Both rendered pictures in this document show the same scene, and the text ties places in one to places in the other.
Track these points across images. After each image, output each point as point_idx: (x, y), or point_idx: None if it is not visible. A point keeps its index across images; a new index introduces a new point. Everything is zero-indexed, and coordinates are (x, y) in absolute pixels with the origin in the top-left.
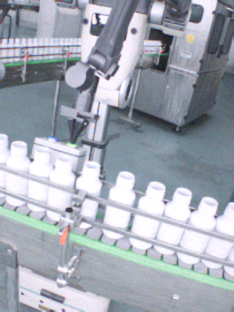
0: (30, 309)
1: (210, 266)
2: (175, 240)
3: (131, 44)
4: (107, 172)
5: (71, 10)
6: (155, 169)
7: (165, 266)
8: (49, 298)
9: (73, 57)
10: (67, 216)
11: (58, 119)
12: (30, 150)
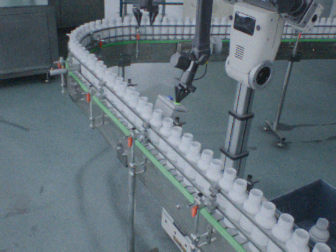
0: (170, 239)
1: (195, 190)
2: (182, 166)
3: (257, 38)
4: (326, 167)
5: (233, 6)
6: None
7: (172, 179)
8: (177, 229)
9: (311, 38)
10: (131, 131)
11: (309, 103)
12: (257, 125)
